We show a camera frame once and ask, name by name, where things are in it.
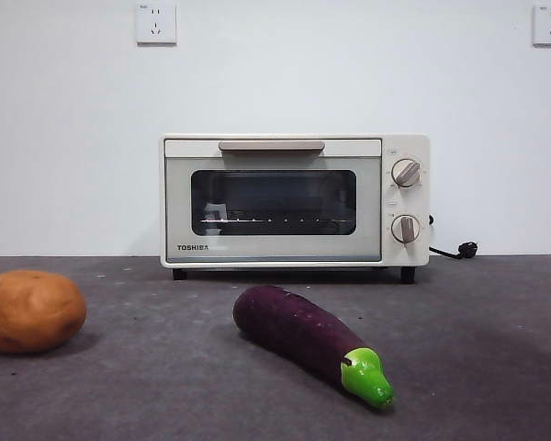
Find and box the white Toshiba toaster oven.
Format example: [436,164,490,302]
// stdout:
[159,132,431,282]

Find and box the purple eggplant with green stem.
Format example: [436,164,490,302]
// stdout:
[232,284,395,410]

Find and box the beige oven knob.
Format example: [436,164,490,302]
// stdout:
[390,158,422,188]
[389,213,421,244]

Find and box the brown potato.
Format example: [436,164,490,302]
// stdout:
[0,269,88,354]

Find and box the metal wire oven rack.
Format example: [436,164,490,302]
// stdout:
[200,215,353,226]

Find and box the black oven power cable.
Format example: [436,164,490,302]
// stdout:
[427,214,478,259]

